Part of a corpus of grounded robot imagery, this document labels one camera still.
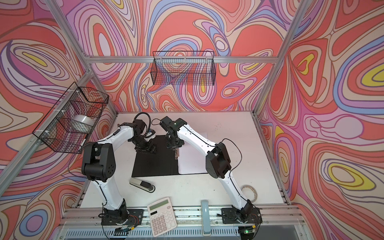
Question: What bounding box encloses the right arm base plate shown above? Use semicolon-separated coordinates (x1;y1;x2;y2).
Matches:
218;207;263;225

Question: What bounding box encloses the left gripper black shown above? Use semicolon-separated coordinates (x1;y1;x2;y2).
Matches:
130;135;159;153

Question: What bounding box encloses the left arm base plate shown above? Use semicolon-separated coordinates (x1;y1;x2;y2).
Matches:
98;209;144;227

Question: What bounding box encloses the silver tape roll in basket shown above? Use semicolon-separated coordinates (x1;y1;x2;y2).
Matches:
70;115;95;134

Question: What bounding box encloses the aluminium frame rail front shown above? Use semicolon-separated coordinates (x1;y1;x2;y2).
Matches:
52;205;314;240

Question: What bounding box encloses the black grey stapler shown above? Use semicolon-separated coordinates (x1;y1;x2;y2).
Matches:
129;178;156;193

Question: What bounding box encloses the black wire basket back wall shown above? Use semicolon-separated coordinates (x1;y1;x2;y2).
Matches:
151;50;216;86

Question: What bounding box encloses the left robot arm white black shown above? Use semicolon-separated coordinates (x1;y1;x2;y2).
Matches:
82;112;157;219

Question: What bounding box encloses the printed paper sheets stack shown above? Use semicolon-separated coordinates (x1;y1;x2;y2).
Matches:
178;141;208;175

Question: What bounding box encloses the black wire basket left wall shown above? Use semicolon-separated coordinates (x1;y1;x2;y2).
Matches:
33;83;109;154

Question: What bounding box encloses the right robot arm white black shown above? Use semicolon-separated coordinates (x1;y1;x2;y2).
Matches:
160;117;254;223

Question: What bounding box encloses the white desk calculator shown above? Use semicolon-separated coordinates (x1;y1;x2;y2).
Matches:
147;197;177;237

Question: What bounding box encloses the black wire basket wall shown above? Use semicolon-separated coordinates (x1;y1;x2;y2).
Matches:
151;50;216;86
33;83;109;154

